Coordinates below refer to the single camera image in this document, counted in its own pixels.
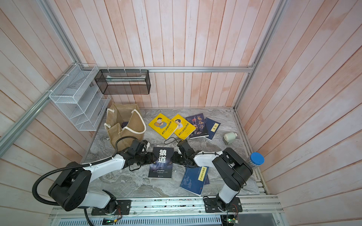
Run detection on yellow book left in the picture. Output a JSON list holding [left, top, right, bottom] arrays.
[[148, 113, 178, 139]]

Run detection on black wolf book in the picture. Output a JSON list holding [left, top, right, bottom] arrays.
[[148, 147, 174, 179]]

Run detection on white tape roll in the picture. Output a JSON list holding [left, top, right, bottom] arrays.
[[223, 132, 238, 145]]

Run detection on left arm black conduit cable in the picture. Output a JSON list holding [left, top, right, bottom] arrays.
[[31, 136, 139, 226]]

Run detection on dark portrait book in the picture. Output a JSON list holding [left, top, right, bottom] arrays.
[[121, 121, 129, 128], [185, 113, 209, 139]]

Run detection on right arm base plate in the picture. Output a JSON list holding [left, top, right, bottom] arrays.
[[203, 196, 243, 213]]

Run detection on aluminium frame bar back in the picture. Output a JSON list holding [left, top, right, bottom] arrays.
[[97, 66, 254, 73]]

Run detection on blue book bottom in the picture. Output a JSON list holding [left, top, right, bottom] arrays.
[[180, 167, 209, 196]]

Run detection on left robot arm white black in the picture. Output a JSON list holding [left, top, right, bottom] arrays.
[[48, 139, 156, 215]]

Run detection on white wire mesh shelf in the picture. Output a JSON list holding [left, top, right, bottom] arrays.
[[49, 64, 111, 131]]

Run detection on clear tube blue cap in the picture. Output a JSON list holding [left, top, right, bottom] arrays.
[[248, 152, 265, 168]]

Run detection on brown canvas tote bag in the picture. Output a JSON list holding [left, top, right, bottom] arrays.
[[104, 104, 146, 151]]

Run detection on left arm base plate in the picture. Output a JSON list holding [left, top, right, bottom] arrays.
[[91, 200, 132, 216]]

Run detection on aluminium rail front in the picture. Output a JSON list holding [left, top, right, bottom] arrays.
[[50, 194, 285, 219]]

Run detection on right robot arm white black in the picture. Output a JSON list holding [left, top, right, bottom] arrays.
[[171, 140, 253, 213]]

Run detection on yellow book right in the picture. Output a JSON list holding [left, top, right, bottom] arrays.
[[172, 114, 196, 140]]

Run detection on yellow book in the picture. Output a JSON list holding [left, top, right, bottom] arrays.
[[172, 114, 196, 140], [148, 113, 178, 139]]

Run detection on small blue book far right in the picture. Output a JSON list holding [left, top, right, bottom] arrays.
[[205, 118, 221, 140]]

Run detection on purple book under blue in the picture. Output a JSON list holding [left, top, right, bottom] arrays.
[[204, 175, 210, 185]]

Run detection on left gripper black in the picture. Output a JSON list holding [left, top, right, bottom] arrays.
[[135, 152, 158, 165]]

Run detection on black mesh wall basket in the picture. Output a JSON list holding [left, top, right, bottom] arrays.
[[95, 69, 151, 95]]

